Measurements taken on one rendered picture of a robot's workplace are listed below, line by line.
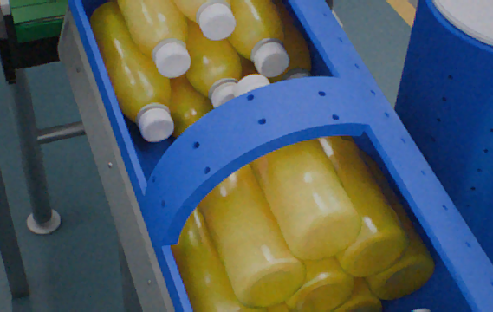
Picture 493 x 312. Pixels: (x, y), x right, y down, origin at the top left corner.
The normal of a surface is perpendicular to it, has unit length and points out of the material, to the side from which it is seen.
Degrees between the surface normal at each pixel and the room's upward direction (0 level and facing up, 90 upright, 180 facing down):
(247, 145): 23
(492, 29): 0
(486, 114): 90
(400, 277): 90
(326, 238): 88
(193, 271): 41
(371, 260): 88
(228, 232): 49
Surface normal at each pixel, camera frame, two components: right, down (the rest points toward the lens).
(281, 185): -0.64, -0.33
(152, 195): -0.87, 0.00
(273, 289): 0.32, 0.68
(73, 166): 0.04, -0.68
